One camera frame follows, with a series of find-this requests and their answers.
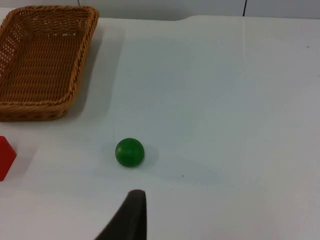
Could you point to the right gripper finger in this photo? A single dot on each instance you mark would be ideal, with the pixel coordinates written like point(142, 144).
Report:
point(132, 220)

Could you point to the green ball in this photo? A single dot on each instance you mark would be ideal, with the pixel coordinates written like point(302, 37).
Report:
point(129, 152)

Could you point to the red cube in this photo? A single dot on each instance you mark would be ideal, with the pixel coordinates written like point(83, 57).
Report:
point(5, 157)

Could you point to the pale brown wicker basket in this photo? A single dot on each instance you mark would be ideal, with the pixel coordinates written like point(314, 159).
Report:
point(42, 65)

